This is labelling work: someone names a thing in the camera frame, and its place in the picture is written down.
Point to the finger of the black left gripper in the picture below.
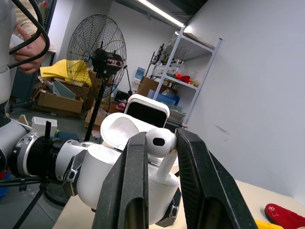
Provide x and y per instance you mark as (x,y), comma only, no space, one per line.
(172,211)
(177,124)

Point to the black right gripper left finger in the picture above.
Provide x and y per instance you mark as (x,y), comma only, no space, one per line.
(124,181)

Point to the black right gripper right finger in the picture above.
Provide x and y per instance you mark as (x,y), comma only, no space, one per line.
(205,181)

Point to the white earbud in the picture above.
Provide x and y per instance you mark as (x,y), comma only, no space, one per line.
(160,142)

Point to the white earbud case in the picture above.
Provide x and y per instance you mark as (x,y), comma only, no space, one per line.
(114,128)

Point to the small white handheld object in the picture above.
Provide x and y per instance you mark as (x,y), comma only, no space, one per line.
(15,43)

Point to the blue plastic bin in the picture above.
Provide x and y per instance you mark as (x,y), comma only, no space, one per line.
(169,99)

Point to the person's bare hand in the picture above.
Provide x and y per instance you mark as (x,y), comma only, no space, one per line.
(31,57)

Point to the open brown cardboard box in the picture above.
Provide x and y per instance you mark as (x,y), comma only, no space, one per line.
(147,86)

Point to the white metal shelf rack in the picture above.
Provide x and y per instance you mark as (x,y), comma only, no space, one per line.
(168,66)

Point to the yellow item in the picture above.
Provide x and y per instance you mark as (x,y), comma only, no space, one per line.
(264,224)

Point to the red slipper-shaped item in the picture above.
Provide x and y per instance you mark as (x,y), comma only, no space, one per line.
(286,215)

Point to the white perforated basket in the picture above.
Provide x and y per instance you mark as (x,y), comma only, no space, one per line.
(44,122)

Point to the black tripod leg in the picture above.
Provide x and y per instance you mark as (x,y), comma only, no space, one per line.
(28,210)

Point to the long brown cardboard box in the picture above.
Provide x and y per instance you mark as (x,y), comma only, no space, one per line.
(59,102)

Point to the ceiling light strip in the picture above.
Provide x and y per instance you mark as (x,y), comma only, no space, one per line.
(162,13)

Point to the yellow foam sheet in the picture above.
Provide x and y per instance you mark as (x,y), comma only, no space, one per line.
(57,69)

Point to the silver robot torso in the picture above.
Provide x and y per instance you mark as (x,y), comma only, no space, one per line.
(4,83)

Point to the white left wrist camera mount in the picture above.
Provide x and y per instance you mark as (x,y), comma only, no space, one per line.
(95,171)

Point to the black pedestal fan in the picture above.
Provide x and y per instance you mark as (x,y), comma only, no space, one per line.
(104,59)

